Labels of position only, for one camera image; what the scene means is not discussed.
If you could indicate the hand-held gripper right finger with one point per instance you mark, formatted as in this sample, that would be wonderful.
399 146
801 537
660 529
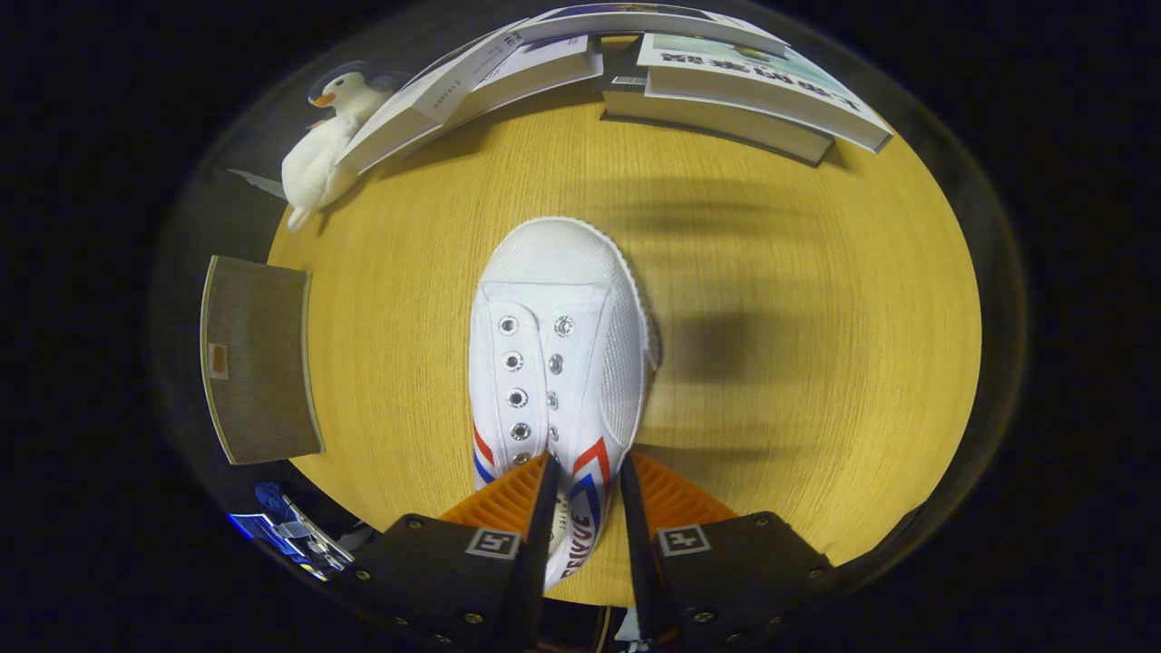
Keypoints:
639 562

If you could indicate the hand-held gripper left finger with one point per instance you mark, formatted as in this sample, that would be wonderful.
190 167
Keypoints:
535 562

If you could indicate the white canvas shoe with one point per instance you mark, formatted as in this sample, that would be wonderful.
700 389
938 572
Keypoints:
562 345

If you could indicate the beige fabric storage box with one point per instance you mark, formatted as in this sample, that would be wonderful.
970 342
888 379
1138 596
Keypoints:
258 358

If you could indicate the blue cloth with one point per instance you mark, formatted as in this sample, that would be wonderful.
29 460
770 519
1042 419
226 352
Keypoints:
274 497

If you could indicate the blue lit screen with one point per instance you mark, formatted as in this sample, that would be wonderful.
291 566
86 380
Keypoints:
263 533

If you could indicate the dark cover book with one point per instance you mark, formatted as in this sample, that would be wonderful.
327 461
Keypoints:
707 118

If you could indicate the white round plush toy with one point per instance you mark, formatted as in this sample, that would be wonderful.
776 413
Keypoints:
317 168

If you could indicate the white book with portrait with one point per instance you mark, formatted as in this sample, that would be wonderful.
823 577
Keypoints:
408 113

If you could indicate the plain white book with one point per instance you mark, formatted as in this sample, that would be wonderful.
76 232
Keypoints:
544 73

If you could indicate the penguin plush toy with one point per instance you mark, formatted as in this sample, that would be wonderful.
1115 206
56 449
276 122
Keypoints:
349 91

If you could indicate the blue cover book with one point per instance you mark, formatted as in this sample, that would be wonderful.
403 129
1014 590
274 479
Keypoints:
635 18

